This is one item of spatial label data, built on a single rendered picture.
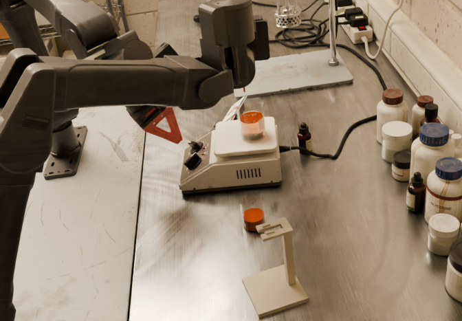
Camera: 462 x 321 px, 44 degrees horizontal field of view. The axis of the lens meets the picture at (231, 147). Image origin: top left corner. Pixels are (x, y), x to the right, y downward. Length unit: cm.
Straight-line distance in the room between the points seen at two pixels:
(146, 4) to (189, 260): 271
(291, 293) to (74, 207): 49
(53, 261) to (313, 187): 49
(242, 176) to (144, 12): 258
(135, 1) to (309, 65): 215
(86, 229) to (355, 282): 50
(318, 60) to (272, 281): 79
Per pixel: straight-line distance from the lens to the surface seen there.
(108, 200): 116
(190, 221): 106
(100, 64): 71
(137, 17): 359
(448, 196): 97
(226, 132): 112
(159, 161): 124
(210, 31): 78
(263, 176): 109
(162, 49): 103
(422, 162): 102
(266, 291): 90
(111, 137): 137
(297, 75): 148
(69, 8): 104
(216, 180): 109
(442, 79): 125
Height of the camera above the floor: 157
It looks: 33 degrees down
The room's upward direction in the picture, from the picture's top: 9 degrees counter-clockwise
